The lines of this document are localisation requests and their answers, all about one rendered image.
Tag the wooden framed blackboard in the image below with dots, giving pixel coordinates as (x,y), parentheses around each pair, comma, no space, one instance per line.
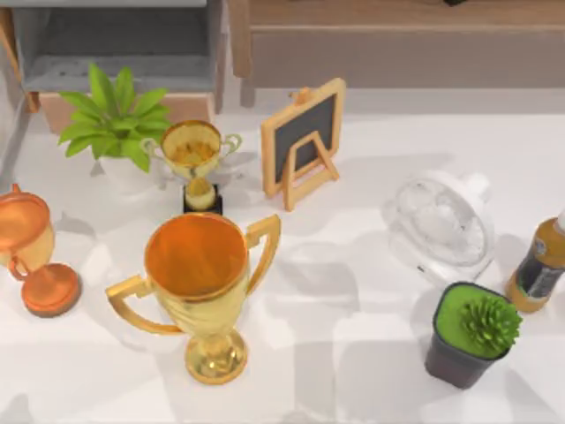
(304,123)

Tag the large gold trophy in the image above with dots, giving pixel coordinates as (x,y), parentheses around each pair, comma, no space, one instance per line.
(194,269)

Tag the small gold trophy black base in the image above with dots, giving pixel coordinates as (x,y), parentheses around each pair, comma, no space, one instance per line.
(190,150)

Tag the white table fan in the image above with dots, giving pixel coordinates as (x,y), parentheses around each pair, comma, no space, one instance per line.
(437,221)

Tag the pale wooden drawer front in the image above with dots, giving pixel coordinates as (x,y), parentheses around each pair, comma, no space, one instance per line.
(123,108)

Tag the leafy plant in white pot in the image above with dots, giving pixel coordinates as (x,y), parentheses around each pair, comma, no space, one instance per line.
(112,119)

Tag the wooden cupboard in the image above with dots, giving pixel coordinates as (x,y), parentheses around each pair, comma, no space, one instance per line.
(397,40)

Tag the succulent in dark grey pot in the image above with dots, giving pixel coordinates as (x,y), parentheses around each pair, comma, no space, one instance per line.
(468,335)

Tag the grey pierced drawer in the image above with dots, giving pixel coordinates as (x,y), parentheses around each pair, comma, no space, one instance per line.
(119,48)

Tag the copper trophy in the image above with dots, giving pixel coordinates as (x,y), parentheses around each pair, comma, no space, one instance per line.
(26,234)

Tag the orange juice bottle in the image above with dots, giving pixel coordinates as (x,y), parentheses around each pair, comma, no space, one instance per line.
(536,269)

